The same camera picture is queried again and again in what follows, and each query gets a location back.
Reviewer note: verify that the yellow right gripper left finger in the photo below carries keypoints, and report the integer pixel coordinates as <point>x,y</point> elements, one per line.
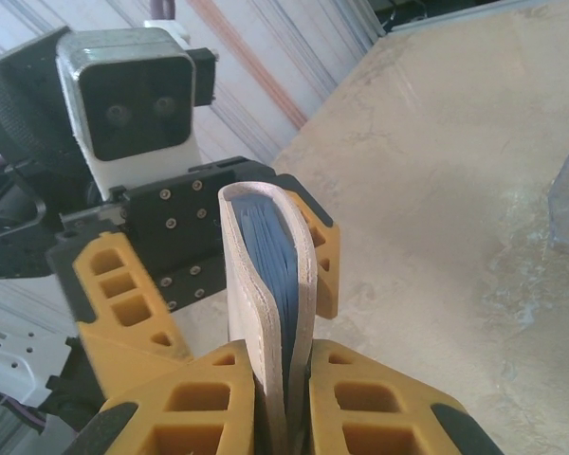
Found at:
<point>194,407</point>

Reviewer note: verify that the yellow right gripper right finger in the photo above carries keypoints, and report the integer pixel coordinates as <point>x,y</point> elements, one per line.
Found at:
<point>370,412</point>

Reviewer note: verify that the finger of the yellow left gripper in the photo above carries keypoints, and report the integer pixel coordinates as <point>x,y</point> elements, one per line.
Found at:
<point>327,275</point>
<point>123,341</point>

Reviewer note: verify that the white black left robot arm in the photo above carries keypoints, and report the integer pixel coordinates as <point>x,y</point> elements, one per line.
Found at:
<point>9,360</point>

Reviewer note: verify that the clear acrylic card stand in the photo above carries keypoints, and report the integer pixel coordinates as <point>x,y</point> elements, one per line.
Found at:
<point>566,227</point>

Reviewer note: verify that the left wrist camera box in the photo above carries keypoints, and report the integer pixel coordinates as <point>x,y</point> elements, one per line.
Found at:
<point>133,104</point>

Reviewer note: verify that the aluminium frame post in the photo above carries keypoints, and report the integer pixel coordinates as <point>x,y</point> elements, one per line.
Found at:
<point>372,19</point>

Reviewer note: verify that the thin aluminium table rail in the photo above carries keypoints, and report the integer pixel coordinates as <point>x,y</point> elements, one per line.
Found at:
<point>455,21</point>

